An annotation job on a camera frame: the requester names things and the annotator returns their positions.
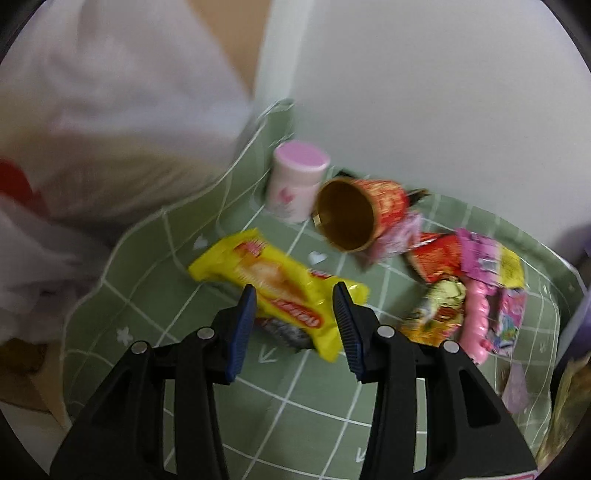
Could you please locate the olive printed bag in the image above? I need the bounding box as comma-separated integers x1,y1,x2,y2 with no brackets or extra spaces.
536,351,591,467

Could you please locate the yellow and red candy wrapper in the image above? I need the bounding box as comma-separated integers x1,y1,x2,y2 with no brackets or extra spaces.
399,279,468,344

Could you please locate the pink heart-shaped candy packet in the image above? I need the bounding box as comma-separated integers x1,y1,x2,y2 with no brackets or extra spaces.
358,211,423,268

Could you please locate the yellow snack packet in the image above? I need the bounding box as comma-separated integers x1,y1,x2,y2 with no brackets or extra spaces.
188,228,370,363

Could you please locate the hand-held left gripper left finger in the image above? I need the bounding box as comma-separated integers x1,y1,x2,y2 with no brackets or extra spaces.
50,284,257,480

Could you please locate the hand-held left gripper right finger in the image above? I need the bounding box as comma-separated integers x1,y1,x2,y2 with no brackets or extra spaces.
332,281,539,480

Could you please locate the pink candy strip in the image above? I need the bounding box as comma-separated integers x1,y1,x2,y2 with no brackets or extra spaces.
459,277,499,365

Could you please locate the dark silver wrapper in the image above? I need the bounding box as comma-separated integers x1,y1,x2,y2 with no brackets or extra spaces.
256,316,315,354

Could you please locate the red and gold paper cup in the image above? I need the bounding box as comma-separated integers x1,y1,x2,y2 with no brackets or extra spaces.
313,176,411,252

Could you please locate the green checked tablecloth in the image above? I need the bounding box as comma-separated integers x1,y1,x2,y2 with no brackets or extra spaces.
60,99,589,467

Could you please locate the pink printed packet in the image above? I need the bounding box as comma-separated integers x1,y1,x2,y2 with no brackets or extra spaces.
489,287,528,354

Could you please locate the pale purple wrapper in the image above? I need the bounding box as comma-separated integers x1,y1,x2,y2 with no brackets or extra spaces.
501,364,532,414

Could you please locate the red foil wrapper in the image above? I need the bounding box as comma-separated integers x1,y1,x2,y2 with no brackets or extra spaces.
406,232,465,283

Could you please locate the white plastic bag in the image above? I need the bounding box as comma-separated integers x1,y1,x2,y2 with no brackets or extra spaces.
0,0,254,344

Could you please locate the pink and yellow packet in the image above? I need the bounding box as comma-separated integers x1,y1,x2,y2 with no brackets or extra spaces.
457,228,525,289

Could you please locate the white jar with pink lid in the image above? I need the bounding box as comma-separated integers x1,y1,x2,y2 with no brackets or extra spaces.
265,141,331,224

